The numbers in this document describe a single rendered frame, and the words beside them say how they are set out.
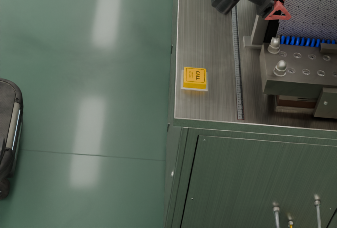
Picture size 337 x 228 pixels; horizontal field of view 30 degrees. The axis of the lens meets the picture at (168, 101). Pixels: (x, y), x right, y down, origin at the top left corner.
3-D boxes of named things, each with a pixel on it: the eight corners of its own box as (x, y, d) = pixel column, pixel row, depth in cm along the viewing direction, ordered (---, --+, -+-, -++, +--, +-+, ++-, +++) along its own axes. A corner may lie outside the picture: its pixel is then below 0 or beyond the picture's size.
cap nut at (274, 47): (267, 44, 190) (270, 33, 187) (279, 46, 190) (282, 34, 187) (268, 53, 188) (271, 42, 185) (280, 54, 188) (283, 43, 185)
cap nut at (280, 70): (273, 67, 184) (276, 56, 181) (285, 68, 184) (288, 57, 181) (274, 76, 181) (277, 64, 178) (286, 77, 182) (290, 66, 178)
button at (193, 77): (183, 71, 198) (183, 66, 196) (205, 73, 198) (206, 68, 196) (182, 87, 193) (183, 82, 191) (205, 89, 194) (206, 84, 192)
